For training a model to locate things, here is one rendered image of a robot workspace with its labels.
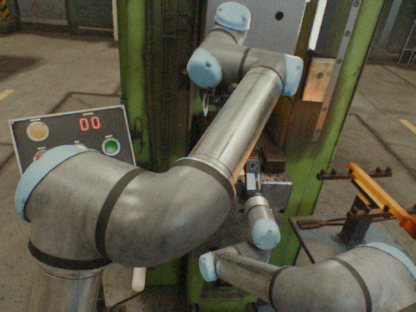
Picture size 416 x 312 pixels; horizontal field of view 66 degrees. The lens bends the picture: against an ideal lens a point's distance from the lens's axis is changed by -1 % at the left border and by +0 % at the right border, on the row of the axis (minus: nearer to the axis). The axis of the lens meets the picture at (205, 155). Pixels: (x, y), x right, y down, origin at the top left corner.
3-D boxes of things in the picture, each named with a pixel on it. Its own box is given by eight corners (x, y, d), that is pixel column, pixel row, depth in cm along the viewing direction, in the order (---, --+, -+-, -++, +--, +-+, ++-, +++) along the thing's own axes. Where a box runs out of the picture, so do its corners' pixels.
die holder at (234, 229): (272, 259, 150) (294, 183, 126) (191, 260, 146) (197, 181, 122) (248, 186, 197) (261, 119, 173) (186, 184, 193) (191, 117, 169)
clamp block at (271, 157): (284, 174, 131) (287, 160, 128) (264, 173, 130) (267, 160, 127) (275, 157, 141) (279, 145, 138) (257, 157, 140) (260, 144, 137)
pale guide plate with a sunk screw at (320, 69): (323, 102, 129) (336, 59, 120) (301, 101, 128) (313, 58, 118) (321, 99, 130) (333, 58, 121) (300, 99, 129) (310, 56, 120)
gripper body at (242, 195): (235, 193, 113) (241, 216, 102) (238, 172, 108) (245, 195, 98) (256, 193, 113) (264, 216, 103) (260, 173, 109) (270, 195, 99)
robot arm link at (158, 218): (191, 270, 29) (310, 40, 60) (93, 226, 32) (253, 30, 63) (196, 316, 37) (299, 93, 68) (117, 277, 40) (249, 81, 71)
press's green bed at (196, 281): (254, 316, 175) (271, 258, 150) (186, 318, 171) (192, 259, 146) (238, 240, 222) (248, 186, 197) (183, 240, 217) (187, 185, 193)
